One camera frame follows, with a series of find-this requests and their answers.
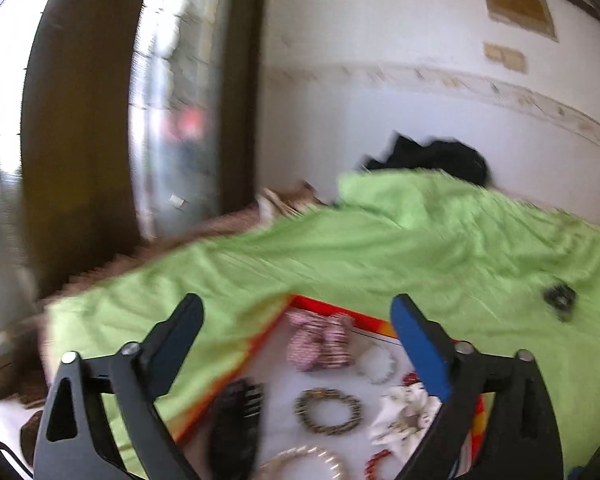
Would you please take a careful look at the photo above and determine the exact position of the red box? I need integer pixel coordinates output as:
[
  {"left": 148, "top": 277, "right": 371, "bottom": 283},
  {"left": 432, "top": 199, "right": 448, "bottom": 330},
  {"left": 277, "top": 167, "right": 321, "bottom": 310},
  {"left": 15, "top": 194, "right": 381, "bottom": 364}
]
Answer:
[{"left": 175, "top": 294, "right": 496, "bottom": 480}]

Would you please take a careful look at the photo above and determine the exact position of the black hair claw clip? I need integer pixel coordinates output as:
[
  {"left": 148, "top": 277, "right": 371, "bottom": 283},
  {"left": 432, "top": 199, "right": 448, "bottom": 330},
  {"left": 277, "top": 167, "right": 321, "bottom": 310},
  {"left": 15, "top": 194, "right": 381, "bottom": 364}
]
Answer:
[{"left": 207, "top": 377, "right": 266, "bottom": 480}]

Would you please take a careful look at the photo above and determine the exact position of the black cloth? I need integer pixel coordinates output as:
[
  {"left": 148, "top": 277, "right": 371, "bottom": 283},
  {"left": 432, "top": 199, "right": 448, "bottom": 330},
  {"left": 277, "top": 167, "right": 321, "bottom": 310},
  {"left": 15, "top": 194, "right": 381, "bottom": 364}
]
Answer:
[{"left": 362, "top": 131, "right": 491, "bottom": 186}]

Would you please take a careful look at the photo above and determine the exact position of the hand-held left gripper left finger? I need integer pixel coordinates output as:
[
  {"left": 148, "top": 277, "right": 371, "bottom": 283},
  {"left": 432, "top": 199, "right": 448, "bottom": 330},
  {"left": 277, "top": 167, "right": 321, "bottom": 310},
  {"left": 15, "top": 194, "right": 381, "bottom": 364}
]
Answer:
[{"left": 32, "top": 292, "right": 206, "bottom": 480}]

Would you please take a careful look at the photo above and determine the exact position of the white dotted scrunchie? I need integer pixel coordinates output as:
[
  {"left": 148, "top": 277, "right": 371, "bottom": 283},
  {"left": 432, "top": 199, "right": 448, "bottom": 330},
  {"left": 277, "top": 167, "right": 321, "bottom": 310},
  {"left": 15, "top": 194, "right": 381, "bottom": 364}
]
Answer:
[{"left": 370, "top": 382, "right": 443, "bottom": 448}]

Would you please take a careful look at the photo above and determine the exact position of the grey fabric scrunchie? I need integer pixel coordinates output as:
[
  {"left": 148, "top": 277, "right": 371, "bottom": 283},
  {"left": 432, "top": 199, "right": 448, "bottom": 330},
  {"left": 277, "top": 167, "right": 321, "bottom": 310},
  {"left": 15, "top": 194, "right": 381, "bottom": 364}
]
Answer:
[{"left": 544, "top": 282, "right": 578, "bottom": 322}]

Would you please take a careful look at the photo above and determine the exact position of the dark wooden door frame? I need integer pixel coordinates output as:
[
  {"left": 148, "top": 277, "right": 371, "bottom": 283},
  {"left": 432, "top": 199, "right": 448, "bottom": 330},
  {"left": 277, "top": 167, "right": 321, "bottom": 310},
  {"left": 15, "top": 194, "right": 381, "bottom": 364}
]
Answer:
[{"left": 22, "top": 0, "right": 271, "bottom": 301}]

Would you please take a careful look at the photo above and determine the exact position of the red checked scrunchie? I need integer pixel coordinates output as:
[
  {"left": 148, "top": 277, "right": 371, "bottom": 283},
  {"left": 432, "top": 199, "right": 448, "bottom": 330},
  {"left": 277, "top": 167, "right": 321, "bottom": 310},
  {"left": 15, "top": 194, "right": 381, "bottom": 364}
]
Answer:
[{"left": 286, "top": 310, "right": 353, "bottom": 372}]

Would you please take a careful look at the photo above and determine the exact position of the pale green bead bracelet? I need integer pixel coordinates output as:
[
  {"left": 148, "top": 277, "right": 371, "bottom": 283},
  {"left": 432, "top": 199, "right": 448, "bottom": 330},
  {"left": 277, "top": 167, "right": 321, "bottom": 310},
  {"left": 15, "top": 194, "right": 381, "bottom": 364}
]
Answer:
[{"left": 355, "top": 345, "right": 398, "bottom": 385}]

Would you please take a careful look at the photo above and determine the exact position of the green bedsheet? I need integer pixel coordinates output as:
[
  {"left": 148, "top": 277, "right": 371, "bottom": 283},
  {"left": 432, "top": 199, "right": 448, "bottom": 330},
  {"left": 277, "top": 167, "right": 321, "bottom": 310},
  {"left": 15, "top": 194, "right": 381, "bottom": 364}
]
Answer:
[{"left": 45, "top": 167, "right": 600, "bottom": 480}]

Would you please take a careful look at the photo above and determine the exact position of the brown patterned bedcover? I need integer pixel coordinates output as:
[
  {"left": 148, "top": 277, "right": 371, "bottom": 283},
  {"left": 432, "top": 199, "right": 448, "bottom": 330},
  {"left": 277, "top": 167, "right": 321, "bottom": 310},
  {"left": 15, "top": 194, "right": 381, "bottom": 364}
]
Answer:
[{"left": 0, "top": 180, "right": 331, "bottom": 411}]

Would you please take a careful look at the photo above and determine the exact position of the leopard print hair tie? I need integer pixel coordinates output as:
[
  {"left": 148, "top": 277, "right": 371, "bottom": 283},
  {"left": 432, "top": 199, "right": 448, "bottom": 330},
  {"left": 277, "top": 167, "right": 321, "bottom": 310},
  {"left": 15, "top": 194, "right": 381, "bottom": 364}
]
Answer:
[{"left": 294, "top": 387, "right": 363, "bottom": 435}]

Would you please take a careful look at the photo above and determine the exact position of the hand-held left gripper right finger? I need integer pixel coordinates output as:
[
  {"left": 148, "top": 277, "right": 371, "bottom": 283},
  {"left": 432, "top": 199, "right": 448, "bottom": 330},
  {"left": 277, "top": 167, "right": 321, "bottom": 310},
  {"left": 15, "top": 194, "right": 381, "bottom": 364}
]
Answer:
[{"left": 390, "top": 294, "right": 566, "bottom": 480}]

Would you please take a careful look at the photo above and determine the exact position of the red bead bracelet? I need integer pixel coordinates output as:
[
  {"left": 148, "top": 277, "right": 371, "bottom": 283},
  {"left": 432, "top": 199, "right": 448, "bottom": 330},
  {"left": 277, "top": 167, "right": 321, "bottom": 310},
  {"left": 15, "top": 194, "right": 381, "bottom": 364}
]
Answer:
[{"left": 364, "top": 449, "right": 396, "bottom": 480}]

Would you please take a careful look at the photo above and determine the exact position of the white pearl bracelet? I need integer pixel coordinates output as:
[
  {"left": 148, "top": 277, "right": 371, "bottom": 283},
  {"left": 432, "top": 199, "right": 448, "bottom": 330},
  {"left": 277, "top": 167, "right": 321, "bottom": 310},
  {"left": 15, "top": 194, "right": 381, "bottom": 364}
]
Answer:
[{"left": 257, "top": 446, "right": 351, "bottom": 480}]

